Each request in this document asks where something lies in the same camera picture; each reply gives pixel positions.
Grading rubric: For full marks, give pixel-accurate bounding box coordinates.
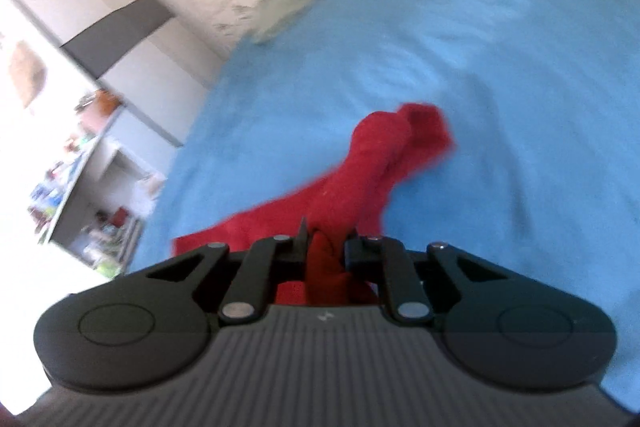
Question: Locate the red knit sweater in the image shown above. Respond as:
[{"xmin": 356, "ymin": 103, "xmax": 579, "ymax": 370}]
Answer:
[{"xmin": 172, "ymin": 103, "xmax": 457, "ymax": 308}]

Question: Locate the white shelf unit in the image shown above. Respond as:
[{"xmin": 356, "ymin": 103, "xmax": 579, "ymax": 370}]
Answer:
[{"xmin": 27, "ymin": 92, "xmax": 167, "ymax": 280}]

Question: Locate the brown plush toy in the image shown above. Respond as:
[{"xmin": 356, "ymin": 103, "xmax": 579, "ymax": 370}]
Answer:
[{"xmin": 92, "ymin": 89, "xmax": 123, "ymax": 120}]

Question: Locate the beige hanging cloth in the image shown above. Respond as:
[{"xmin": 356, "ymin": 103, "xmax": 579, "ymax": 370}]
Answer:
[{"xmin": 9, "ymin": 40, "xmax": 49, "ymax": 108}]

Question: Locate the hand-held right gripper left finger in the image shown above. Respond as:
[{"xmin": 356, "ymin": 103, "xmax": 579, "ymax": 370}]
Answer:
[{"xmin": 147, "ymin": 217, "xmax": 308, "ymax": 324}]

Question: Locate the bed with blue sheet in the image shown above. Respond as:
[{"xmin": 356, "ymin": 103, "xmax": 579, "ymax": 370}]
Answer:
[{"xmin": 127, "ymin": 0, "xmax": 640, "ymax": 413}]

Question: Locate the white wardrobe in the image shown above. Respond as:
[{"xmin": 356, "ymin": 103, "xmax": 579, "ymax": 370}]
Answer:
[{"xmin": 0, "ymin": 0, "xmax": 223, "ymax": 148}]

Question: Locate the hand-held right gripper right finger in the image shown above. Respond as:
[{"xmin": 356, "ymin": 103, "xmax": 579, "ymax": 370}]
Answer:
[{"xmin": 345, "ymin": 232, "xmax": 506, "ymax": 323}]

